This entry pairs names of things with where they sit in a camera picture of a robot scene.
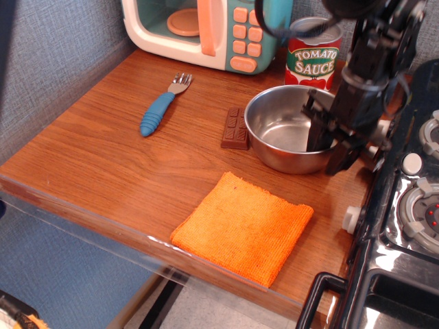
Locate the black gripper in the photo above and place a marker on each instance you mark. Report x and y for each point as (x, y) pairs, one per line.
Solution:
(350, 118)

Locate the metal pot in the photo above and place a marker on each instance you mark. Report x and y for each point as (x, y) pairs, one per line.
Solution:
(278, 130)

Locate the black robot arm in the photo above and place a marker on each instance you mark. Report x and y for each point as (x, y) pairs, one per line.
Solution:
(383, 48)

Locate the orange cloth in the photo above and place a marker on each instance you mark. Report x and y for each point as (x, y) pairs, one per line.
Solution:
(244, 229)

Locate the white stove knob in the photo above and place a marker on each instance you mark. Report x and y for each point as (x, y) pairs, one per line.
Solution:
(381, 131)
(371, 157)
(351, 218)

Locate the white round stove button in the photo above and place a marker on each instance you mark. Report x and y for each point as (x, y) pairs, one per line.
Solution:
(412, 164)

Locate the tomato sauce can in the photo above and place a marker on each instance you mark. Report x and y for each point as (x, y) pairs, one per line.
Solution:
(312, 61)

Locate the chocolate bar toy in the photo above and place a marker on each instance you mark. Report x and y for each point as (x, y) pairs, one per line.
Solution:
(235, 135)

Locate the toy microwave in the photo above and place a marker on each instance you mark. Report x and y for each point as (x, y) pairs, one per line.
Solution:
(222, 35)

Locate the black toy stove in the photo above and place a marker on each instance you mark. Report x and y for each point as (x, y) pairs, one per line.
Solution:
(393, 278)

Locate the black oven door handle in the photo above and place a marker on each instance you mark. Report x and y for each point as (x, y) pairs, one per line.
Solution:
(324, 281)

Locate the blue handled fork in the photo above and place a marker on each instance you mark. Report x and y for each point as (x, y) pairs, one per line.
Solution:
(155, 113)

